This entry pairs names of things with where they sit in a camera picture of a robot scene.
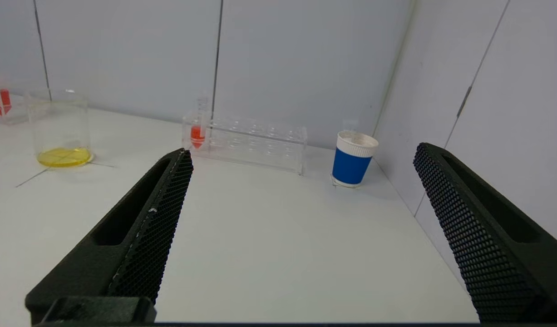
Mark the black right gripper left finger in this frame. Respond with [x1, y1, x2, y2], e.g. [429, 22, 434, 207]
[25, 148, 193, 325]

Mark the clear acrylic test tube rack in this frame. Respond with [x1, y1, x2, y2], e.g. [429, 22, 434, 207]
[182, 111, 308, 176]
[0, 73, 31, 125]

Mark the blue and white paper cup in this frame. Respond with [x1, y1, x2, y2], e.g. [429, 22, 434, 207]
[330, 130, 380, 188]

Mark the clear glass beaker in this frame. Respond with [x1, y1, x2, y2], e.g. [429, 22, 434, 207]
[28, 89, 95, 168]

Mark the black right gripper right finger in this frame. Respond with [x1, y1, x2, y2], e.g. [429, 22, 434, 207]
[413, 143, 557, 324]

